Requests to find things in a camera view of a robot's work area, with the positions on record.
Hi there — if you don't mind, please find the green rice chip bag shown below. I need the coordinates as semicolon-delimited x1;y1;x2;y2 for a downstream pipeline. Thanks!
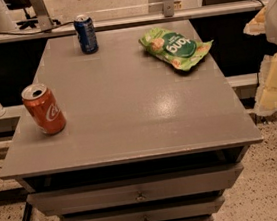
139;27;213;72

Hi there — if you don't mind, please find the red coke can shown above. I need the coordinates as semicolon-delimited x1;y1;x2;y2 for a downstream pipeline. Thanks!
22;82;66;135

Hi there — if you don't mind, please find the blue soda can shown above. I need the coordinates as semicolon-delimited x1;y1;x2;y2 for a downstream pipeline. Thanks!
73;14;99;54

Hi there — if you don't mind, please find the black office chair base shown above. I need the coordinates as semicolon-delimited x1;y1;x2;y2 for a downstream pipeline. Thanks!
4;0;60;30

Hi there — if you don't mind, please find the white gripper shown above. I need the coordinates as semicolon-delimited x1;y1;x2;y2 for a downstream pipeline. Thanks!
243;0;277;117

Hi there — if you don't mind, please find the black cable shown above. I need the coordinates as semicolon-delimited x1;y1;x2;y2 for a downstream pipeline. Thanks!
0;14;76;40

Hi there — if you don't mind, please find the grey metal rail frame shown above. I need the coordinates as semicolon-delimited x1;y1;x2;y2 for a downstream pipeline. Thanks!
0;0;269;44

